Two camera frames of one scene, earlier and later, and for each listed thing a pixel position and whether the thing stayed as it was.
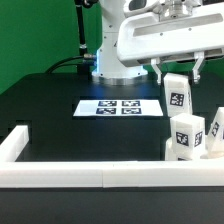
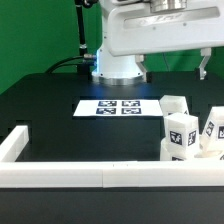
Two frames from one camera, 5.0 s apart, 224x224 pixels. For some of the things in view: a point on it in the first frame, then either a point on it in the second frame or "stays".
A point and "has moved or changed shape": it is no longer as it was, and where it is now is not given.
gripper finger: (154, 62) to (140, 59)
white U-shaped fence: (102, 174) stays
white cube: (178, 93) has moved or changed shape
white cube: (188, 136) has moved or changed shape
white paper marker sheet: (119, 108) stays
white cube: (215, 139) has moved or changed shape
